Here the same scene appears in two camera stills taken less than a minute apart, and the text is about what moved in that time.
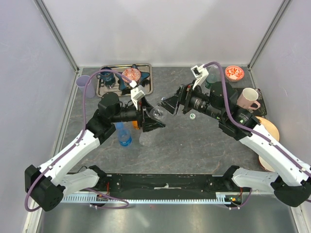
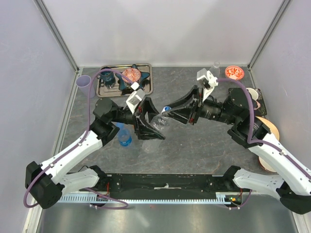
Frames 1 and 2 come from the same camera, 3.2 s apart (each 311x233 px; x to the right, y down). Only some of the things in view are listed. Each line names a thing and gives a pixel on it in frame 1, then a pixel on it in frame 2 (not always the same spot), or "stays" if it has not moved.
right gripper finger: [170, 104] to [181, 114]
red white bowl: [265, 164] stays
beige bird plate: [270, 127] stays
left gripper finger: [149, 124] to [144, 132]
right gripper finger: [179, 91] to [185, 101]
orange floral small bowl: [233, 73] stays
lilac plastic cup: [81, 81] stays
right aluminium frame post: [284, 6] stays
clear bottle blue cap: [124, 135] stays
